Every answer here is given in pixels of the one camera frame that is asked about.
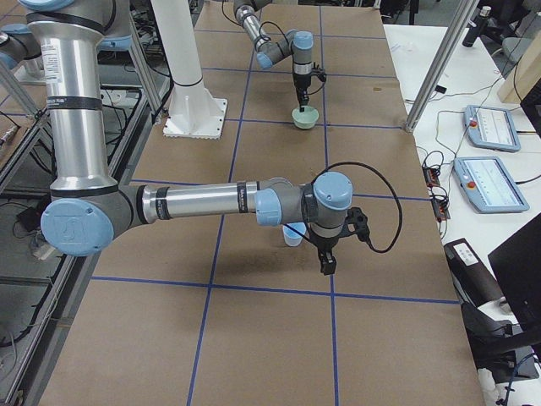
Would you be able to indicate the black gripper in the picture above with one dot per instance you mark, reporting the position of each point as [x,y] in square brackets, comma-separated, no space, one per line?
[323,245]
[300,82]

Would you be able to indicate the lower blue teach pendant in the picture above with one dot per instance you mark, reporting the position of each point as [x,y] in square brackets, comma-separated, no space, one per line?
[488,186]

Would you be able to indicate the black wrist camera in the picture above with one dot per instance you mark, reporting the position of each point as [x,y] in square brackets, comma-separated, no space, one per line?
[356,223]
[319,73]

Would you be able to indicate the pale green ceramic bowl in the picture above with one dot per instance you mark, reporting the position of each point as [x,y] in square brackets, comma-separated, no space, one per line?
[305,117]

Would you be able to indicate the aluminium frame post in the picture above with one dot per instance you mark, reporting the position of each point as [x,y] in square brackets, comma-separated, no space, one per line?
[443,54]

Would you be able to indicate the black computer monitor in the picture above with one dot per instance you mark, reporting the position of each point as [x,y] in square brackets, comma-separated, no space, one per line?
[499,345]

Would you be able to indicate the light blue plastic cup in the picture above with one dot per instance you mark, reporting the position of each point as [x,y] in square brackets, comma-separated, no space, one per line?
[293,233]

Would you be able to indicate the blue teach pendant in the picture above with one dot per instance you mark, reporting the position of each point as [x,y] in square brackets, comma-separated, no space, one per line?
[491,128]
[488,186]

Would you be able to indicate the upper blue teach pendant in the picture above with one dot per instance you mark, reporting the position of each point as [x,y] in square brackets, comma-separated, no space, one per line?
[491,128]

